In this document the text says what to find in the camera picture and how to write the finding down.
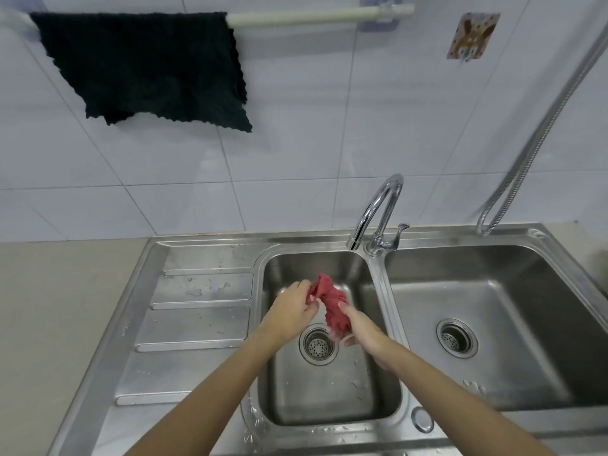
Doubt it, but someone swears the person's right hand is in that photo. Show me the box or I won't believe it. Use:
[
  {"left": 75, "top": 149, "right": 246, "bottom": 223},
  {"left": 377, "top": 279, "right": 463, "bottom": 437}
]
[{"left": 331, "top": 301, "right": 396, "bottom": 373}]

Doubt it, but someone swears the person's left hand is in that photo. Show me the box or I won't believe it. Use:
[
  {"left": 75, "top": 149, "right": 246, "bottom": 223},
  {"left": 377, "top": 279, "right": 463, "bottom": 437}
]
[{"left": 260, "top": 280, "right": 319, "bottom": 346}]

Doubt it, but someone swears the red wet cloth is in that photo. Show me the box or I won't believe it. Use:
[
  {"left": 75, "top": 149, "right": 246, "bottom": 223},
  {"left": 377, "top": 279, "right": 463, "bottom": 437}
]
[{"left": 307, "top": 273, "right": 352, "bottom": 337}]

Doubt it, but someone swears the person's right forearm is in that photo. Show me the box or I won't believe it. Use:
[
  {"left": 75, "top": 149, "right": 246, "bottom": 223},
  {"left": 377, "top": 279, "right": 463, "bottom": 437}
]
[{"left": 373, "top": 344, "right": 557, "bottom": 456}]

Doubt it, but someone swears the person's left forearm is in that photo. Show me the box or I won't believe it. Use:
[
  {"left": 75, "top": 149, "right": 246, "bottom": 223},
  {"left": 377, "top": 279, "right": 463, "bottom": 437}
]
[{"left": 127, "top": 324, "right": 282, "bottom": 456}]

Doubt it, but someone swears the stainless steel double sink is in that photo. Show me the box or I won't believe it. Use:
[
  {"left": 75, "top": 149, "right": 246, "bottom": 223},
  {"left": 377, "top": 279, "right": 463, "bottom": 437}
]
[{"left": 47, "top": 223, "right": 608, "bottom": 456}]

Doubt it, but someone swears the small round sink strainer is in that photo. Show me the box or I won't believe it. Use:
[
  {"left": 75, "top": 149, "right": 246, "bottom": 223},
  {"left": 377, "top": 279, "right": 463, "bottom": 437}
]
[{"left": 299, "top": 323, "right": 340, "bottom": 366}]

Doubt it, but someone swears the chrome gooseneck faucet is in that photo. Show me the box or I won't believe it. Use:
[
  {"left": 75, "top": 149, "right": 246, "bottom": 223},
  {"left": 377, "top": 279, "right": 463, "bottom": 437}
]
[{"left": 346, "top": 174, "right": 410, "bottom": 257}]

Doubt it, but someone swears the large round sink strainer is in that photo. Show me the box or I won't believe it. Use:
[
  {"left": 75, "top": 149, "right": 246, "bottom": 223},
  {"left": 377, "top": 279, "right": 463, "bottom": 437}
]
[{"left": 436, "top": 318, "right": 479, "bottom": 359}]

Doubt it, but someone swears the dark green hanging towel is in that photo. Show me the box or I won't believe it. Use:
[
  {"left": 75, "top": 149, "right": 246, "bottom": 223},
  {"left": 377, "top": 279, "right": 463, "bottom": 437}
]
[{"left": 29, "top": 12, "right": 253, "bottom": 134}]

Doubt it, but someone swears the flexible metal hose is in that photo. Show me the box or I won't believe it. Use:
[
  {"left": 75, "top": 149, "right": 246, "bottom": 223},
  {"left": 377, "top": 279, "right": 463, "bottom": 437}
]
[{"left": 476, "top": 21, "right": 608, "bottom": 238}]

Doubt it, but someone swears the white towel rail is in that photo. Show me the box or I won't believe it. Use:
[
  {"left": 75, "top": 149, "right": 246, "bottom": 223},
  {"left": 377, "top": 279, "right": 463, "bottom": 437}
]
[{"left": 0, "top": 3, "right": 415, "bottom": 30}]

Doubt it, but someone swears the cartoon sticker wall hook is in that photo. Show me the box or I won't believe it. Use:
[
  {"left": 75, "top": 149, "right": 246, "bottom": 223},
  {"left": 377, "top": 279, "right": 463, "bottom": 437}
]
[{"left": 446, "top": 12, "right": 501, "bottom": 62}]

